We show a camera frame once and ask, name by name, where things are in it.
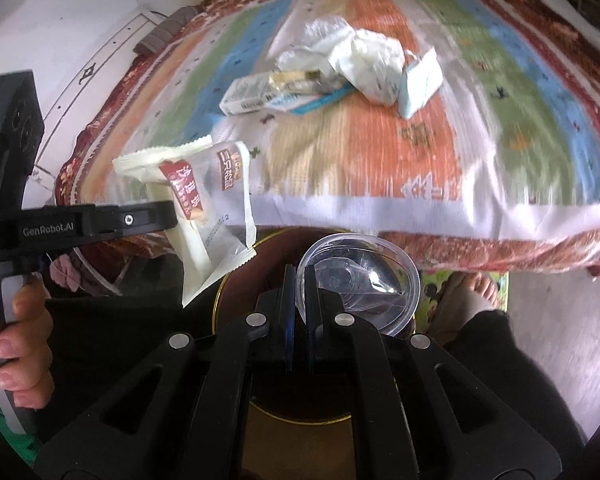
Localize yellow snack packet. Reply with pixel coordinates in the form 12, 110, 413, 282
267, 69, 321, 95

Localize clear plastic cup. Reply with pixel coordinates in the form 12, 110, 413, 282
297, 232, 423, 338

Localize blue and white flat packet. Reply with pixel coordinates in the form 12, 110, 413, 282
275, 85, 356, 115

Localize white face mask package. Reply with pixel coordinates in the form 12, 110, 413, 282
330, 27, 406, 107

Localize white decorated bed board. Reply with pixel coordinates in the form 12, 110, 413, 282
30, 10, 167, 186

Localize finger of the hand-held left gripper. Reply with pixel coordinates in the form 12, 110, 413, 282
70, 200, 179, 253

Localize dark round bin gold rim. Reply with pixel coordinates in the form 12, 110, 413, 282
212, 227, 381, 426

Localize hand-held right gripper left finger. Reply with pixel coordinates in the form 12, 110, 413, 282
32, 264, 298, 480

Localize pink cloth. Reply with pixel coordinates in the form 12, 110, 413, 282
49, 255, 83, 291

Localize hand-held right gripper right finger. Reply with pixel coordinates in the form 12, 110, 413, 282
304, 264, 567, 480

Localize grey pillow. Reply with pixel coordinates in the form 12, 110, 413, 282
132, 5, 197, 56

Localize white snack wrapper red label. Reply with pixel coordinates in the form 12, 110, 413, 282
111, 137, 258, 309

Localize small white carton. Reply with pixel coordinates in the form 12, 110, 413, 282
219, 76, 277, 117

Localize striped colourful blanket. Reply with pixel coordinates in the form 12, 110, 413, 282
77, 0, 600, 251
55, 0, 600, 281

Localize person's left hand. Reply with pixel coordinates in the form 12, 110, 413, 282
0, 280, 56, 403

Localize person's bare foot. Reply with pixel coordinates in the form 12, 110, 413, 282
412, 267, 508, 333

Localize white rolled cloth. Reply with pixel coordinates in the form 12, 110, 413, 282
540, 0, 600, 56

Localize person's right foot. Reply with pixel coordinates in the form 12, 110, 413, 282
447, 272, 501, 321

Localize person's right leg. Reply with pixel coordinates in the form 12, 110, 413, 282
445, 310, 598, 461

